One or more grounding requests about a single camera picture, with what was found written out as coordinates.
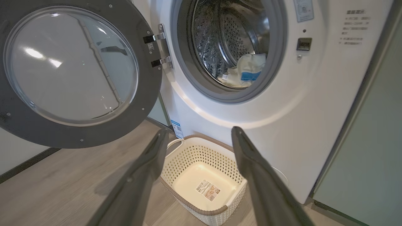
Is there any cream hooded garment blue cuff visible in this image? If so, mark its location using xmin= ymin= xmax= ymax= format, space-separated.
xmin=236 ymin=53 xmax=267 ymax=83

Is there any cream printed garment blue cuff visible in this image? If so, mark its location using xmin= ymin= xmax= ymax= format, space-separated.
xmin=217 ymin=65 xmax=253 ymax=89

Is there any basket bottom barcode label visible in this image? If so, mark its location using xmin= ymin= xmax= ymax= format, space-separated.
xmin=195 ymin=180 xmax=221 ymax=202

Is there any black door latch socket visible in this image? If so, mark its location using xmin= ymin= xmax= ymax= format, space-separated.
xmin=296 ymin=38 xmax=312 ymax=51

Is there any cream perforated brown-rimmed laundry basket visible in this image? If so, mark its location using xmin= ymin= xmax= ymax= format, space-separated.
xmin=160 ymin=134 xmax=248 ymax=226

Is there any white front-load washing machine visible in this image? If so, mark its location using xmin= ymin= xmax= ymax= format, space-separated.
xmin=132 ymin=0 xmax=394 ymax=204

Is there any small white instruction sticker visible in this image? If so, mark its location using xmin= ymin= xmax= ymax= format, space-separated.
xmin=294 ymin=0 xmax=314 ymax=22

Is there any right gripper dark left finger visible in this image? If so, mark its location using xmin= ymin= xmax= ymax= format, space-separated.
xmin=88 ymin=129 xmax=170 ymax=226

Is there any blue energy label sticker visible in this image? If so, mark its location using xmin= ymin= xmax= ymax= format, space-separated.
xmin=171 ymin=120 xmax=185 ymax=139

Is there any white printed instruction label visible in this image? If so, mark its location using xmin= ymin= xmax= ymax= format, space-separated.
xmin=339 ymin=9 xmax=372 ymax=46

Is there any round black glass washer door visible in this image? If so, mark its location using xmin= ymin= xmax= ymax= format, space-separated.
xmin=0 ymin=0 xmax=164 ymax=149

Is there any stainless steel washing machine drum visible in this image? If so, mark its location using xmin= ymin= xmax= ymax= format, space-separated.
xmin=192 ymin=0 xmax=270 ymax=90

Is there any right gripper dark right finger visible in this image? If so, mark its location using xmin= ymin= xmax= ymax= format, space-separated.
xmin=231 ymin=126 xmax=314 ymax=226

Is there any white round filter cover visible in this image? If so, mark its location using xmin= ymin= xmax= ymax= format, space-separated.
xmin=271 ymin=166 xmax=289 ymax=186

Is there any metal washing machine door hinge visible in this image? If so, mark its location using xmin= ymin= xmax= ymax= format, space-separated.
xmin=143 ymin=24 xmax=174 ymax=69

